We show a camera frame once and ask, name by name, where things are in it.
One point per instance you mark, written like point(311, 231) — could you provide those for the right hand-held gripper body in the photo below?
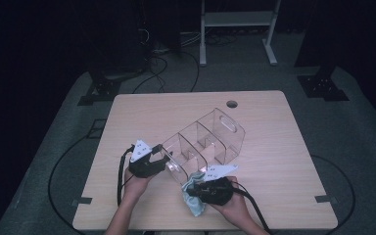
point(217, 192)

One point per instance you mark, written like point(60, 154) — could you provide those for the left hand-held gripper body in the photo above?
point(143, 168)

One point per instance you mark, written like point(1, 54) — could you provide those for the light blue cloth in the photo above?
point(194, 205)

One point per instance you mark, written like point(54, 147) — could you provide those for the clear acrylic divided organizer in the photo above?
point(205, 143)

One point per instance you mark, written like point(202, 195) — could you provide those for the person's left hand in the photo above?
point(137, 187)

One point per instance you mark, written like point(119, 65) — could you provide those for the person's right hand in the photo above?
point(236, 207)

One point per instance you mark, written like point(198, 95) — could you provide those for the black tape strip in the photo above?
point(84, 200)
point(323, 198)

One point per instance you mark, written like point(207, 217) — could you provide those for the black stand base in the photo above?
point(103, 86)
point(321, 86)

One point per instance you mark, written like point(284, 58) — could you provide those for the white metal stand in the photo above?
point(238, 18)

